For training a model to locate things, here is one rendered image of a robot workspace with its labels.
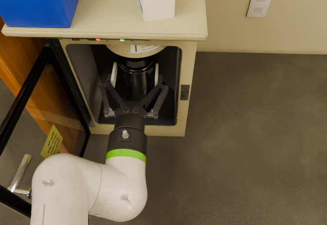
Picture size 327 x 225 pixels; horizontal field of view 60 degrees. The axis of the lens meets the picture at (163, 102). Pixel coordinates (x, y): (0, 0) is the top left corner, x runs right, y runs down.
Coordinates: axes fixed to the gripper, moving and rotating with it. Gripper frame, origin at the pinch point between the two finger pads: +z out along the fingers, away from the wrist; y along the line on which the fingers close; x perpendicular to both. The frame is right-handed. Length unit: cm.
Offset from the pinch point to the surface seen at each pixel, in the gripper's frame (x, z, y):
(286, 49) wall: 26, 35, -59
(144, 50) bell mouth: -14.0, -5.6, -3.5
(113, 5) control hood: -31.7, -12.6, 0.2
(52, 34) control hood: -31.2, -19.3, 8.8
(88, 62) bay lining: -1.9, 1.0, 13.2
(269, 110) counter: 25, 4, -46
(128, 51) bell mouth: -13.7, -5.9, 0.2
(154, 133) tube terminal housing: 23.2, -7.6, -4.9
